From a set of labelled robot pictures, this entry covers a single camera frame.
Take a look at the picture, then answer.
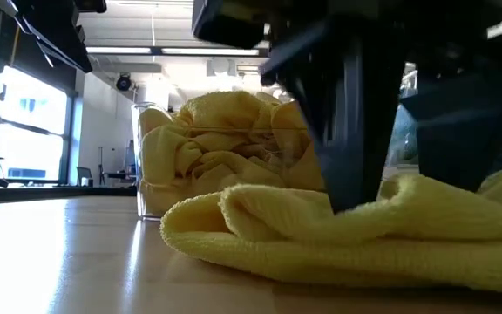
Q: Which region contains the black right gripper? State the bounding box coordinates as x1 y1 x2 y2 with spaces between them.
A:
192 0 502 215

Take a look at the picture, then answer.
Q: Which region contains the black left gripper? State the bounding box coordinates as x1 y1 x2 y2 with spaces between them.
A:
0 0 94 74

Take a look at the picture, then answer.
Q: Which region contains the clear plastic basket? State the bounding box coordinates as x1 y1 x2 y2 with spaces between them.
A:
383 65 502 175
131 102 326 222

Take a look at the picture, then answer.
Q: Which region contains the black ceiling spotlight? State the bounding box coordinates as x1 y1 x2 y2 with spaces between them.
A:
115 72 133 92

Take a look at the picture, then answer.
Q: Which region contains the bright room window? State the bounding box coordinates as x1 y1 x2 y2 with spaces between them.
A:
0 65 74 187

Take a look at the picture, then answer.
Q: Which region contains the grey room chair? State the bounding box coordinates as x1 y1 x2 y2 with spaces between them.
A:
75 166 95 188

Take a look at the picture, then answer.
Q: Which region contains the yellow hanging cable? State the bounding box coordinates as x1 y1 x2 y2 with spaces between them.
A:
9 10 24 67

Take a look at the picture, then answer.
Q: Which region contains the black ceiling light rail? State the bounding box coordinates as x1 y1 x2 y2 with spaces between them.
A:
83 45 263 58

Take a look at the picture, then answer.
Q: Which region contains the black aluminium table frame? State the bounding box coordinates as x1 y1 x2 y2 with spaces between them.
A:
0 186 138 204

